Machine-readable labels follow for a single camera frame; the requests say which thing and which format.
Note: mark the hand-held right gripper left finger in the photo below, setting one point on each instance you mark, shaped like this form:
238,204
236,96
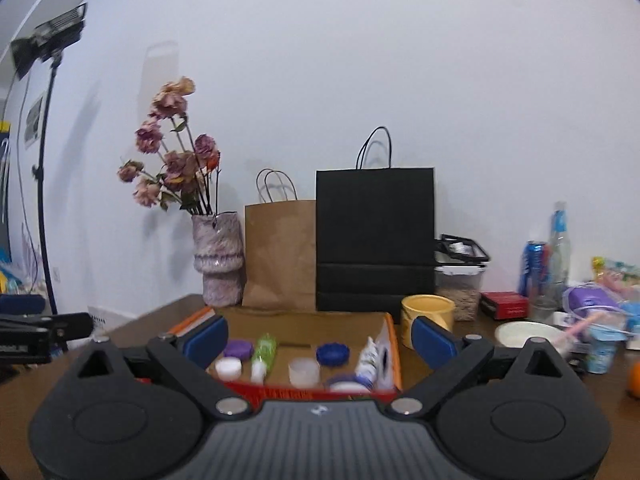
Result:
207,341

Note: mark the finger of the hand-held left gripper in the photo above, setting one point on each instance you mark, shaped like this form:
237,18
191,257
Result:
22,304
65,325

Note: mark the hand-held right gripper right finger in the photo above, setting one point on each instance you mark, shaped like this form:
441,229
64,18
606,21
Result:
430,341

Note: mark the purple round lid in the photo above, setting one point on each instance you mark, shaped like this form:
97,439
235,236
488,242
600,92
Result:
237,349

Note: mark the white round cap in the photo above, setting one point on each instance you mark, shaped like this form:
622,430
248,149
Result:
228,369

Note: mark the green squeeze tube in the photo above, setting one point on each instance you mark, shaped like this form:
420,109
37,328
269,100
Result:
264,355

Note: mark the white spray bottle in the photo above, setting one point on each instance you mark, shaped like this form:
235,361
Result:
366,362

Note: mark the red cardboard box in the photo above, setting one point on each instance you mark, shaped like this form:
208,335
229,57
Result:
300,330

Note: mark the pale blue jar lid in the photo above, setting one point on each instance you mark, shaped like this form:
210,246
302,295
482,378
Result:
347,387

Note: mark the dark blue scalloped cap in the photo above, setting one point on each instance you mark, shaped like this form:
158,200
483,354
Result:
332,354

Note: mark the yellow mug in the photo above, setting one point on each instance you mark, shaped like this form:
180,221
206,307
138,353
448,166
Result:
430,307

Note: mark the clear plastic storage container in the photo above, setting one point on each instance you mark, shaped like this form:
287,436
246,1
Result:
460,292

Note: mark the mottled pink vase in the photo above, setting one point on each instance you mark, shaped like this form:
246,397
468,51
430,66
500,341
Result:
220,260

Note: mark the dark red small box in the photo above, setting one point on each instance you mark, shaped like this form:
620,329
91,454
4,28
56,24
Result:
505,305

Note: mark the white textured bowl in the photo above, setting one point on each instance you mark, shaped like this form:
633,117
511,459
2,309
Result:
525,334

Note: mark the black clip lid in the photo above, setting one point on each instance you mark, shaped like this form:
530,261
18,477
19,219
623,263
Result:
462,249

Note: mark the brown paper bag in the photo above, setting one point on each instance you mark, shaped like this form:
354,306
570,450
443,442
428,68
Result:
280,260

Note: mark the black paper bag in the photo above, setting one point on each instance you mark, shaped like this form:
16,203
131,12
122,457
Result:
375,235

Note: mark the blue drink can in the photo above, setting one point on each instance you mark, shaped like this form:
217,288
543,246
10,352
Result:
532,270

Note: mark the black light stand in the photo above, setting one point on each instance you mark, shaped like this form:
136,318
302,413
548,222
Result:
42,160

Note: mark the clear glass bottle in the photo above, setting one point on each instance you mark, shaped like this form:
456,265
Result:
559,260

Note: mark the pink plastic spoon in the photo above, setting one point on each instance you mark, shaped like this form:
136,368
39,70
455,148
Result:
582,327

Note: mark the purple plastic container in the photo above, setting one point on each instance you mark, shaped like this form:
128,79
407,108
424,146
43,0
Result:
592,300

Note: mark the pale blue yogurt cup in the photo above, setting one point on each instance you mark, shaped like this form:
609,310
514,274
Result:
602,350

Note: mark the dried pink flowers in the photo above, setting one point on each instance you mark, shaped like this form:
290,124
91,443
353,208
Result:
172,160

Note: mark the yellow green snack packet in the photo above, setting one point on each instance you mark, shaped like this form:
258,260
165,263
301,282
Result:
615,270

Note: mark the orange fruit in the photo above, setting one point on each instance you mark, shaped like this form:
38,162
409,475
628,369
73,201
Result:
635,380

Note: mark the small wall picture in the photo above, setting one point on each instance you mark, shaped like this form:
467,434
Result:
34,122

